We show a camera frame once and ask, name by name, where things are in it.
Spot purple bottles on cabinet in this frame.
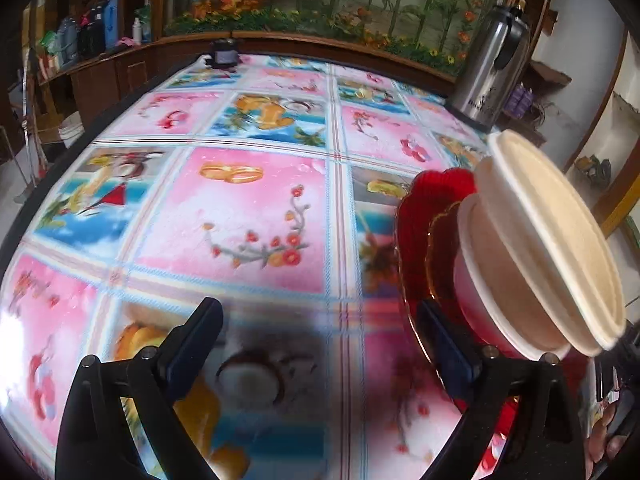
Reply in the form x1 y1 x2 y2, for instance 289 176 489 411
503 82 534 119

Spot red scalloped plastic plate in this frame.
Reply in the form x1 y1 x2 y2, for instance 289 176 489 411
395 169 516 476

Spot colourful fruit tablecloth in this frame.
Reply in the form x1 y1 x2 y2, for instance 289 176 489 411
1 55 486 479

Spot flower garden mural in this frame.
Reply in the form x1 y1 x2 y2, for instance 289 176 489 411
164 0 504 75

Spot person's right hand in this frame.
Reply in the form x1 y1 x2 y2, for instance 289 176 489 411
585 402 627 479

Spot beige bowl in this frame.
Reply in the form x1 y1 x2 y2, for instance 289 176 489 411
486 130 626 351
472 157 602 359

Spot small black jar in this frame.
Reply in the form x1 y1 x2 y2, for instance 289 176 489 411
206 37 240 70

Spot blue detergent bottle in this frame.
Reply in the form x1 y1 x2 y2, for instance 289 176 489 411
103 0 119 50

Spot small white paper bowl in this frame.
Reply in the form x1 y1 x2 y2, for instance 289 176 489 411
451 193 572 361

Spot large white paper bowl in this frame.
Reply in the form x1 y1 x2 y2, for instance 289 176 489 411
456 192 574 361

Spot stainless steel thermos jug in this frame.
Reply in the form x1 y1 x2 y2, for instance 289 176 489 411
445 6 530 132

